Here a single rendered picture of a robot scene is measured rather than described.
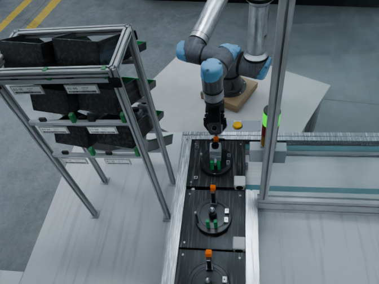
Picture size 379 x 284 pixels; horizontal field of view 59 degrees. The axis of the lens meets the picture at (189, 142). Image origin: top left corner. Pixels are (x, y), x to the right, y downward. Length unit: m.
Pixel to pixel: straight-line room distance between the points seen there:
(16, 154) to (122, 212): 1.89
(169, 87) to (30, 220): 1.50
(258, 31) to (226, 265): 0.96
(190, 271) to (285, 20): 0.86
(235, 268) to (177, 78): 1.17
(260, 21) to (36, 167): 2.21
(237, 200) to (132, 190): 0.49
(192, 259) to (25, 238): 1.71
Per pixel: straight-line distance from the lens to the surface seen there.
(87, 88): 0.88
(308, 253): 1.39
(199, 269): 1.21
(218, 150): 1.31
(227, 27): 3.94
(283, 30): 0.78
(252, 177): 1.44
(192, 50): 1.25
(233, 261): 1.23
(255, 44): 1.58
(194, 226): 1.28
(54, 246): 1.55
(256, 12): 1.50
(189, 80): 1.96
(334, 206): 1.41
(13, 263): 2.69
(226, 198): 1.33
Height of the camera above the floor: 2.14
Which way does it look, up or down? 51 degrees down
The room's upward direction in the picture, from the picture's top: 10 degrees counter-clockwise
